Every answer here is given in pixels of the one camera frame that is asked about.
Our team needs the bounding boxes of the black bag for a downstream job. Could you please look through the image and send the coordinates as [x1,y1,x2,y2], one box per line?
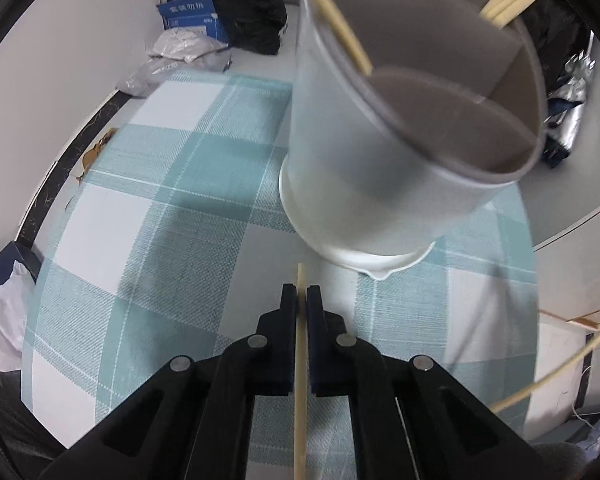
[167,0,287,56]

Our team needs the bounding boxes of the white side cabinet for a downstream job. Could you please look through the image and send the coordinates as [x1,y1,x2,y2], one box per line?
[525,307,600,428]

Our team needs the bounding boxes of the teal checked tablecloth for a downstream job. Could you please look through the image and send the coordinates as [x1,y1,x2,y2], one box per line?
[21,69,540,480]

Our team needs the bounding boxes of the dark blue folder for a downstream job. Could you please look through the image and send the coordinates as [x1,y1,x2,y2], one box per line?
[0,241,43,301]

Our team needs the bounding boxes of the black jacket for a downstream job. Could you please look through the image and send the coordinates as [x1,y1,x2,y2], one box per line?
[520,0,593,91]

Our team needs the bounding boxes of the silver folded umbrella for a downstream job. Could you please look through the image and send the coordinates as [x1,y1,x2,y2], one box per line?
[540,30,596,168]

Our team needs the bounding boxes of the white plastic utensil holder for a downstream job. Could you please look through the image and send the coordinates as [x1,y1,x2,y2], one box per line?
[279,0,551,281]

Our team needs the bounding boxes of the white plastic bag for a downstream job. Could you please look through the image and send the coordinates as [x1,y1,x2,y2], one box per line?
[0,262,36,373]

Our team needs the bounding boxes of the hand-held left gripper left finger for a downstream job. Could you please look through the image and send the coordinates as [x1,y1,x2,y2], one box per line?
[39,282,301,480]

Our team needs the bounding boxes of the blue cardboard box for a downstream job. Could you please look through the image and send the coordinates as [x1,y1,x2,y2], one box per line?
[156,0,230,43]

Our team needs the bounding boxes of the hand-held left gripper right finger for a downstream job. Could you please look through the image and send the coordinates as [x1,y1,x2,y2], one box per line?
[305,284,568,480]

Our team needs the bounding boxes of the brown paper scrap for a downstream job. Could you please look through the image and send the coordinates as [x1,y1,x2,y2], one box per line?
[75,127,118,181]

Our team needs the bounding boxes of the person's grey trouser leg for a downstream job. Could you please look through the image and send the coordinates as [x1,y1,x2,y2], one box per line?
[0,400,66,480]

